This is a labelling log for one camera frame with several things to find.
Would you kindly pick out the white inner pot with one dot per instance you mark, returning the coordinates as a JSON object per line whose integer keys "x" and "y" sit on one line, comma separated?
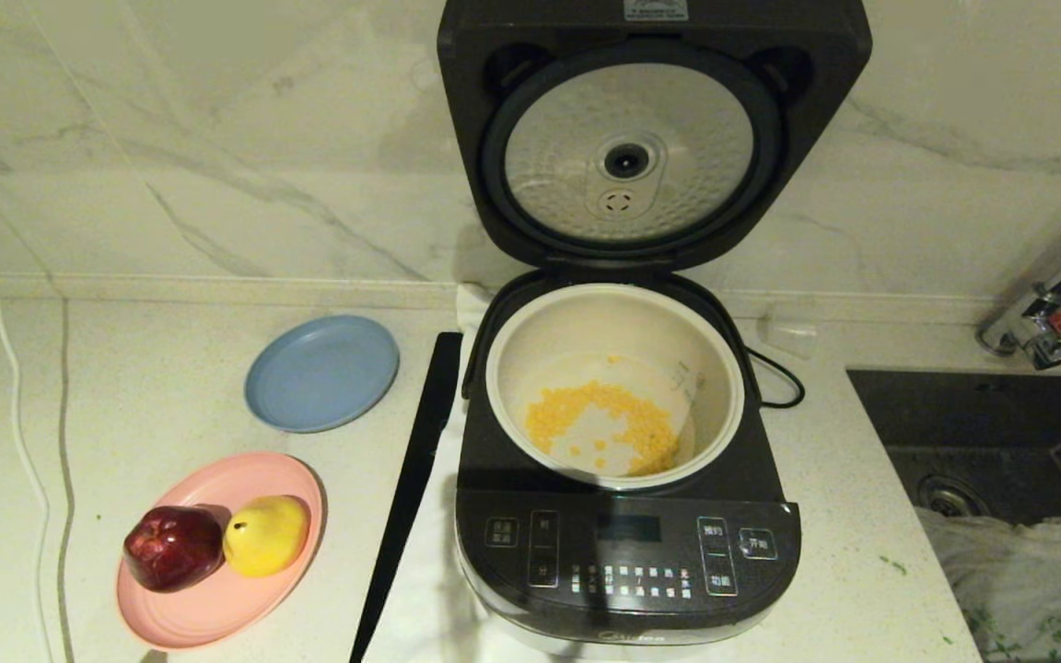
{"x": 530, "y": 341}

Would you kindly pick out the chrome faucet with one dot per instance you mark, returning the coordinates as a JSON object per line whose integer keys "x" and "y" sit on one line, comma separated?
{"x": 1037, "y": 331}

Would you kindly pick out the yellow pear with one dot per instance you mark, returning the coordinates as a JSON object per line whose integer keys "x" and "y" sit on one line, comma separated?
{"x": 267, "y": 537}

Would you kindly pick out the black rice cooker base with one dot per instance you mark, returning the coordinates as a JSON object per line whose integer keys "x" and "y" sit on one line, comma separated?
{"x": 604, "y": 552}

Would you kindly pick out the long black flat strip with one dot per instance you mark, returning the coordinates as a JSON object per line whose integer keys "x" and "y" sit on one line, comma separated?
{"x": 411, "y": 488}

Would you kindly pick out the white green patterned cloth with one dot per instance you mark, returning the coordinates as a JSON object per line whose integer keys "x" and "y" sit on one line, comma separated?
{"x": 1019, "y": 589}

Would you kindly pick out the black rice cooker lid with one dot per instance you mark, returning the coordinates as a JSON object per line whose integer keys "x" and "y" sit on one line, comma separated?
{"x": 641, "y": 120}

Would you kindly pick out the blue plate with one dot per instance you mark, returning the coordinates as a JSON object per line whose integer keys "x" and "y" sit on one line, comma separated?
{"x": 322, "y": 373}

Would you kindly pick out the yellow corn kernels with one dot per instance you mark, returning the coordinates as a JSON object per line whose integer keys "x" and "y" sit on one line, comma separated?
{"x": 641, "y": 428}

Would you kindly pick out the pink plate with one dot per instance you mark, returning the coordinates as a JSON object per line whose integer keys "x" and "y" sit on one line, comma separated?
{"x": 217, "y": 612}

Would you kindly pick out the red apple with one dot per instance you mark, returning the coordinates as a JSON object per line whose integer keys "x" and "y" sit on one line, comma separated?
{"x": 173, "y": 551}

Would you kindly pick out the clear plastic cup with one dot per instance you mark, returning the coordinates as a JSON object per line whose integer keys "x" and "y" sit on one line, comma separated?
{"x": 788, "y": 336}

